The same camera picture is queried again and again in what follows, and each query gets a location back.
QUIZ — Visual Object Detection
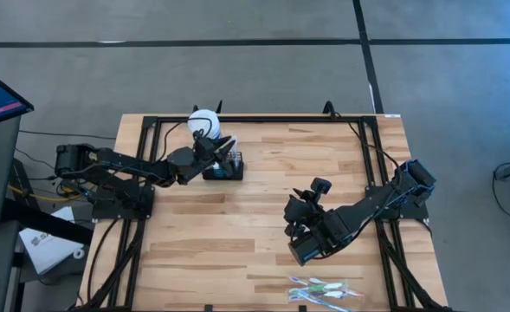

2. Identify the yellow cable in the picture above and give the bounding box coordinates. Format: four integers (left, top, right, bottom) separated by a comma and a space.
7, 184, 95, 204

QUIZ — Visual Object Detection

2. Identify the black aluminium table frame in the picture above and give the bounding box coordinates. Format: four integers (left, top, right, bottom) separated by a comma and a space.
70, 113, 455, 312

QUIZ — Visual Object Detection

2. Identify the black wire caddy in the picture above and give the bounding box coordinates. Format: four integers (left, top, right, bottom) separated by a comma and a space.
201, 149, 245, 181

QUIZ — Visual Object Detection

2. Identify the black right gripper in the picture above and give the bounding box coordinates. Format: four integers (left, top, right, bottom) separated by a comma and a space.
283, 188, 325, 237

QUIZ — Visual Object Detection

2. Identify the purple toothbrush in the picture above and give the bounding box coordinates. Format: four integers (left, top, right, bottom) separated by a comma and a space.
288, 276, 325, 287

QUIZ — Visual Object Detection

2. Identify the orange toothbrush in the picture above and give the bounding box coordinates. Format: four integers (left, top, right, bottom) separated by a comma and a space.
227, 134, 242, 171

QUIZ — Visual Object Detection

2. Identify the white blue wipes canister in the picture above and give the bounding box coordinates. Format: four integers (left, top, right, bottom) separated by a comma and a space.
186, 109, 223, 142

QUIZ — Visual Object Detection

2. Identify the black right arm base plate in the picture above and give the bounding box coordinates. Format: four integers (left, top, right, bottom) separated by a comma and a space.
365, 185, 429, 221

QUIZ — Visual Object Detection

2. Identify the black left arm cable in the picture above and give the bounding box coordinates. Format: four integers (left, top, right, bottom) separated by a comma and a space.
162, 116, 215, 164

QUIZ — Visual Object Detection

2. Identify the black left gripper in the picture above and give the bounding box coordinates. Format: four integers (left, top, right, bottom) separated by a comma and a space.
189, 134, 235, 174

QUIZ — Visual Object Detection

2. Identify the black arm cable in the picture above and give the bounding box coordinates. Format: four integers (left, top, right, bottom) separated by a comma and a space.
322, 100, 405, 174
162, 116, 215, 164

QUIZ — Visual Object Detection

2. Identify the green toothbrush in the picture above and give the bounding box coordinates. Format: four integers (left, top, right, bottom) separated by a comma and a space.
289, 282, 345, 293

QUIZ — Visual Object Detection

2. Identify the thin black floor cable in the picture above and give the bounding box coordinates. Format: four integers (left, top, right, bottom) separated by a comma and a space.
18, 128, 117, 141

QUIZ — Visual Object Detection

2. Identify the blue toothbrush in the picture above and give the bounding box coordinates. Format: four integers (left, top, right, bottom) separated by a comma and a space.
287, 292, 353, 312

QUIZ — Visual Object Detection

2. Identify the white printed booklet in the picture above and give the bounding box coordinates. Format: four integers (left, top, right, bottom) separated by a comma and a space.
19, 205, 85, 276

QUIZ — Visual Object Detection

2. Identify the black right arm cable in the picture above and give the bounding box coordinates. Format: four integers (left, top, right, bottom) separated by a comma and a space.
322, 100, 405, 174

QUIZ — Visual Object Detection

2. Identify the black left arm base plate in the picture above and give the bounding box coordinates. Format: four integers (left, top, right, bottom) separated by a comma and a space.
90, 184, 156, 220

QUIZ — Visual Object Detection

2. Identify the black side stand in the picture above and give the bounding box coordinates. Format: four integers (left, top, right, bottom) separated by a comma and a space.
0, 197, 95, 312

